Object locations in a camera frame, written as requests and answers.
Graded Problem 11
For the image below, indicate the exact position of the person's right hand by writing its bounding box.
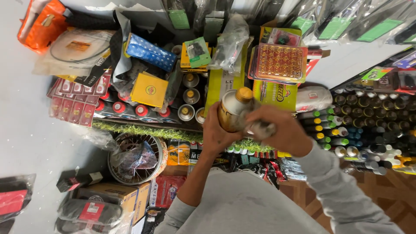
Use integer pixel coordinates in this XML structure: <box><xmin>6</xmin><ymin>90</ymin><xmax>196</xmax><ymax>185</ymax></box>
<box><xmin>246</xmin><ymin>105</ymin><xmax>314</xmax><ymax>158</ymax></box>

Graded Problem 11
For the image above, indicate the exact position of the person's left hand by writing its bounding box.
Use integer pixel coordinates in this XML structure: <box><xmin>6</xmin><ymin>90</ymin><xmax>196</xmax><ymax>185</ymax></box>
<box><xmin>201</xmin><ymin>102</ymin><xmax>244</xmax><ymax>158</ymax></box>

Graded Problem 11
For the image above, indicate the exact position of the grey wiping cloth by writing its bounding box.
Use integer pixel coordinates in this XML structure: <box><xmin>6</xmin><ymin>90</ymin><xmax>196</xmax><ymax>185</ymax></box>
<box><xmin>240</xmin><ymin>97</ymin><xmax>277</xmax><ymax>141</ymax></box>

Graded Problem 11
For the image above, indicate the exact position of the gold oil can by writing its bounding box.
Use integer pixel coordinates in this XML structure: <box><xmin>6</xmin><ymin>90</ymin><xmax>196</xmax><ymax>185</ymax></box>
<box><xmin>217</xmin><ymin>87</ymin><xmax>256</xmax><ymax>134</ymax></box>

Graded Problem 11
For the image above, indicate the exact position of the yellow carton with flame print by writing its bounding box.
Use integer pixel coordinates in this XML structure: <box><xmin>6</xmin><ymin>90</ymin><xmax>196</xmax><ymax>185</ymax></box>
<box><xmin>252</xmin><ymin>80</ymin><xmax>299</xmax><ymax>112</ymax></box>

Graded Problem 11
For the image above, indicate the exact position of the yellow green carton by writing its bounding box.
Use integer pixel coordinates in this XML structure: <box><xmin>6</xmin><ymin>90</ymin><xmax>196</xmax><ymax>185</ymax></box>
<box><xmin>204</xmin><ymin>39</ymin><xmax>249</xmax><ymax>118</ymax></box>

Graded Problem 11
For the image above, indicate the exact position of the heap of small packets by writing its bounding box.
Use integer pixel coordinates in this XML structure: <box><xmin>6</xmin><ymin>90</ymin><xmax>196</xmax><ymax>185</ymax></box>
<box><xmin>213</xmin><ymin>148</ymin><xmax>307</xmax><ymax>190</ymax></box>

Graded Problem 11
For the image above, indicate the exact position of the blister pack of gold nuts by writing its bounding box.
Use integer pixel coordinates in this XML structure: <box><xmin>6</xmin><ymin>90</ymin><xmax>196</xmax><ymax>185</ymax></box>
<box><xmin>248</xmin><ymin>43</ymin><xmax>309</xmax><ymax>85</ymax></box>

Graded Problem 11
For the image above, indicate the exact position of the white plastic bag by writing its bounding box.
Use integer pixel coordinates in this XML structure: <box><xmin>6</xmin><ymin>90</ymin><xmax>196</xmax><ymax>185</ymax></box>
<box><xmin>295</xmin><ymin>86</ymin><xmax>334</xmax><ymax>113</ymax></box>

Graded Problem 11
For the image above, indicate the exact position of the silver can with gold cap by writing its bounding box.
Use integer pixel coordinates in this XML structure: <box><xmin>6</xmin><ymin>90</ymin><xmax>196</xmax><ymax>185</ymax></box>
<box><xmin>195</xmin><ymin>107</ymin><xmax>206</xmax><ymax>125</ymax></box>
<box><xmin>177</xmin><ymin>104</ymin><xmax>196</xmax><ymax>122</ymax></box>
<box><xmin>182</xmin><ymin>72</ymin><xmax>201</xmax><ymax>89</ymax></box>
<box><xmin>182</xmin><ymin>88</ymin><xmax>201</xmax><ymax>105</ymax></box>

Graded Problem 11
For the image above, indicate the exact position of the clear plastic bag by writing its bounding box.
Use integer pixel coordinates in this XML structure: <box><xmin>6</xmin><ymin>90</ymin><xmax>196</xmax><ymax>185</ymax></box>
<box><xmin>208</xmin><ymin>14</ymin><xmax>250</xmax><ymax>77</ymax></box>

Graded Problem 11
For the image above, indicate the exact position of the black and white packet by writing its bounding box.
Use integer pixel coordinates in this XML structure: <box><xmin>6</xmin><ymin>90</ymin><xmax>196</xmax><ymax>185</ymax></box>
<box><xmin>188</xmin><ymin>140</ymin><xmax>203</xmax><ymax>166</ymax></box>

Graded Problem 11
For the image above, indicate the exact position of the yellow pack with red part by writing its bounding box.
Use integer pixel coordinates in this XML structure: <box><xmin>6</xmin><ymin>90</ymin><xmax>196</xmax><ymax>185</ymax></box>
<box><xmin>259</xmin><ymin>26</ymin><xmax>303</xmax><ymax>47</ymax></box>

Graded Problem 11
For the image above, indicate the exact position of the green card packet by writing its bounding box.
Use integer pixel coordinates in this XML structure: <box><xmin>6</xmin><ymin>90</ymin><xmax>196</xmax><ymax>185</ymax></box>
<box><xmin>184</xmin><ymin>36</ymin><xmax>212</xmax><ymax>69</ymax></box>

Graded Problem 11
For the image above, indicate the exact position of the yellow small box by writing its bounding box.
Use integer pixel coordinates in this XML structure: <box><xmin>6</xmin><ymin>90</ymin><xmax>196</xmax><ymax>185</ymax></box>
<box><xmin>180</xmin><ymin>42</ymin><xmax>210</xmax><ymax>73</ymax></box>

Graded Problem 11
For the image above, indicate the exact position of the orange printed packet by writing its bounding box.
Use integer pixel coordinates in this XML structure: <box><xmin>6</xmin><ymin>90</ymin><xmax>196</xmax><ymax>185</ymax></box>
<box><xmin>166</xmin><ymin>139</ymin><xmax>192</xmax><ymax>167</ymax></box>

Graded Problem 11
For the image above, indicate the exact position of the person's grey shirt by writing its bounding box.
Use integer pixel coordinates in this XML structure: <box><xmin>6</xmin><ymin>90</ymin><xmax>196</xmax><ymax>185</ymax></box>
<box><xmin>154</xmin><ymin>168</ymin><xmax>330</xmax><ymax>234</ymax></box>

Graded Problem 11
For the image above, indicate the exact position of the shelf of capped bottles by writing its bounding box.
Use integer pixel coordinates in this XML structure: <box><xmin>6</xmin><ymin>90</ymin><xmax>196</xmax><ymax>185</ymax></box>
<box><xmin>298</xmin><ymin>86</ymin><xmax>416</xmax><ymax>176</ymax></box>

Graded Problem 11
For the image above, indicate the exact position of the yellow square packet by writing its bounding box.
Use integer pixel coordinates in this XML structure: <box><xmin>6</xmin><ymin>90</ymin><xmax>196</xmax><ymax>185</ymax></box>
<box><xmin>130</xmin><ymin>71</ymin><xmax>169</xmax><ymax>109</ymax></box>

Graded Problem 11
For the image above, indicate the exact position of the artificial grass strip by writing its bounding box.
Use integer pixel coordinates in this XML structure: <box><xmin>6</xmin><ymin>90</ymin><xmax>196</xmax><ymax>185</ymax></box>
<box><xmin>92</xmin><ymin>119</ymin><xmax>275</xmax><ymax>153</ymax></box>

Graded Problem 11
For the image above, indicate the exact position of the row of hanging filter packets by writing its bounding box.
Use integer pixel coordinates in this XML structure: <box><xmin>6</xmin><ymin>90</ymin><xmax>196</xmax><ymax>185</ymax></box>
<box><xmin>162</xmin><ymin>0</ymin><xmax>416</xmax><ymax>46</ymax></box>

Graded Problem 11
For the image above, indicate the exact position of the red printed packet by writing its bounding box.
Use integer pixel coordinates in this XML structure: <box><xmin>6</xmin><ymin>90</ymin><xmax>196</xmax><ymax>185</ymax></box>
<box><xmin>150</xmin><ymin>175</ymin><xmax>187</xmax><ymax>209</ymax></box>

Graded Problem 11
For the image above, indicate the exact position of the blue dotted box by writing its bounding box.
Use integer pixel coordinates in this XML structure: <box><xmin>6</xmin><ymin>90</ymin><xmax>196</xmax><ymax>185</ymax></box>
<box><xmin>124</xmin><ymin>32</ymin><xmax>178</xmax><ymax>73</ymax></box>

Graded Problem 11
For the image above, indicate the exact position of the row of red-capped black bottles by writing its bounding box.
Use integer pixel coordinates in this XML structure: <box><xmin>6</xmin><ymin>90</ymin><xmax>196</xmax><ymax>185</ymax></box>
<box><xmin>94</xmin><ymin>88</ymin><xmax>182</xmax><ymax>125</ymax></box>

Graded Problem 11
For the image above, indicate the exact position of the plastic bag with printed cloth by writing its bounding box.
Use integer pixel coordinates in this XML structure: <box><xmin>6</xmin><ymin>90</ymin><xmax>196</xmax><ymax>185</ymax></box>
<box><xmin>112</xmin><ymin>140</ymin><xmax>159</xmax><ymax>173</ymax></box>

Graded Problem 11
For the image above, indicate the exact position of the spoked wheel rim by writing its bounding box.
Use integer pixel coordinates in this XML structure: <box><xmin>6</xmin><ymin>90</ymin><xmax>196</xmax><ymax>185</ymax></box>
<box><xmin>107</xmin><ymin>132</ymin><xmax>169</xmax><ymax>186</ymax></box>

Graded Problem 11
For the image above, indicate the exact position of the rack of carded accessories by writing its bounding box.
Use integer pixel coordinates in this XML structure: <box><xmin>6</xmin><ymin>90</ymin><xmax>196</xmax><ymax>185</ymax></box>
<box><xmin>331</xmin><ymin>47</ymin><xmax>416</xmax><ymax>96</ymax></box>

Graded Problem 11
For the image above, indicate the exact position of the brown cardboard carton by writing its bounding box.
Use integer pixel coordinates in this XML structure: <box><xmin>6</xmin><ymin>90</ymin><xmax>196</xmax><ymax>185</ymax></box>
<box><xmin>76</xmin><ymin>181</ymin><xmax>151</xmax><ymax>228</ymax></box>

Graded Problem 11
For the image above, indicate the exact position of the black checkered packet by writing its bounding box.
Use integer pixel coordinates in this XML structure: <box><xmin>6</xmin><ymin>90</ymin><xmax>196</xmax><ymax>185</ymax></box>
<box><xmin>74</xmin><ymin>10</ymin><xmax>132</xmax><ymax>88</ymax></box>

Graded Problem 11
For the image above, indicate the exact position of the sheet of red blister packets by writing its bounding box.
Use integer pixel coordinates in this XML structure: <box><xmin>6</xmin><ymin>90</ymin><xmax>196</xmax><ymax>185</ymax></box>
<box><xmin>46</xmin><ymin>73</ymin><xmax>112</xmax><ymax>128</ymax></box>

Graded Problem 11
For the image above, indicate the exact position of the bagged black inner tube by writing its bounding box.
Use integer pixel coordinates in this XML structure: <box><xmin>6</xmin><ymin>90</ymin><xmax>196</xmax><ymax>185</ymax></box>
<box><xmin>55</xmin><ymin>190</ymin><xmax>129</xmax><ymax>234</ymax></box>

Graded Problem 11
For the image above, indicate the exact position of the small black box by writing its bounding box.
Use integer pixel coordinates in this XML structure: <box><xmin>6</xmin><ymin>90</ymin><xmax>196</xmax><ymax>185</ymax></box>
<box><xmin>56</xmin><ymin>166</ymin><xmax>104</xmax><ymax>193</ymax></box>

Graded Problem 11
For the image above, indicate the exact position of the orange bag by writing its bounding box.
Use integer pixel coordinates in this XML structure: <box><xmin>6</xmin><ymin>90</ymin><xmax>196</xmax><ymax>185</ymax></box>
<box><xmin>17</xmin><ymin>0</ymin><xmax>69</xmax><ymax>54</ymax></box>

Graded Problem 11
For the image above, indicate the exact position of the bagged red and black part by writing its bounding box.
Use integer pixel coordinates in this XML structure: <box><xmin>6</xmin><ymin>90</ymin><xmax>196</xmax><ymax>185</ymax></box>
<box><xmin>0</xmin><ymin>174</ymin><xmax>37</xmax><ymax>234</ymax></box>

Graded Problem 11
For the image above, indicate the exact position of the clear packet with ring gasket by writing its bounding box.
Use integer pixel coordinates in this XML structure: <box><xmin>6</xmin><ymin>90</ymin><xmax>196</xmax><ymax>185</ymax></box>
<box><xmin>32</xmin><ymin>29</ymin><xmax>116</xmax><ymax>78</ymax></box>

